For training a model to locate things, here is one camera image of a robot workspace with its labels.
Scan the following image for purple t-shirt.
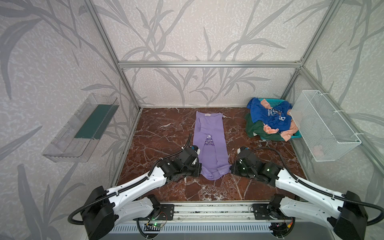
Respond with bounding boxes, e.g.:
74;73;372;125
193;111;230;181

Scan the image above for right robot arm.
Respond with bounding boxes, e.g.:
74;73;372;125
230;147;384;240

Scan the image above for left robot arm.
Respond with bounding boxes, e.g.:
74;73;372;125
67;140;202;240

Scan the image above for green t-shirt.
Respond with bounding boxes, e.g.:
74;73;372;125
245;113;284;142

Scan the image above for pink t-shirt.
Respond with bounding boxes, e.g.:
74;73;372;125
261;99;302;142

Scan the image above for blue t-shirt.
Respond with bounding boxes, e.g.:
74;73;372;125
247;98;292;132

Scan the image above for teal plastic basket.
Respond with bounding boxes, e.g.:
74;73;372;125
261;99;302;142

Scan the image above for left circuit board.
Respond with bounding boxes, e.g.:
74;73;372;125
144;222;166;232

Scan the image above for right wiring bundle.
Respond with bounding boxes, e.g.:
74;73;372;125
268;220;296;239

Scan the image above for clear plastic tray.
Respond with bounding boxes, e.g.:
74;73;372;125
42;94;120;163

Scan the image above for aluminium front rail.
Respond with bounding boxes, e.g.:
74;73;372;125
86;201;340;224

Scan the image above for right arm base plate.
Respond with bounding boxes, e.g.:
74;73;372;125
251;203;284;221

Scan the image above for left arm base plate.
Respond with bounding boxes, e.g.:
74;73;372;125
149;204;175;221

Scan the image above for white wire basket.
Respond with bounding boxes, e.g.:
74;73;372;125
291;90;362;162

